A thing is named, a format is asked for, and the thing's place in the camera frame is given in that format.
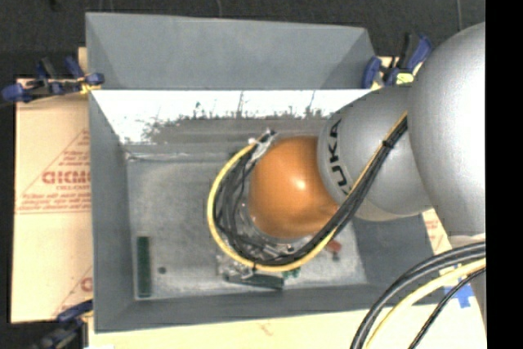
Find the dark green flat block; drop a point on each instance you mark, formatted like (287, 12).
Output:
(143, 265)
(265, 280)

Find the grey metal bin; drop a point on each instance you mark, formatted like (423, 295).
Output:
(180, 208)

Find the red-brown flat block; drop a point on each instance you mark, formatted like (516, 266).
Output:
(334, 247)

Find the brown cardboard board, red print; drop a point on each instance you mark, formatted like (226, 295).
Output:
(49, 241)

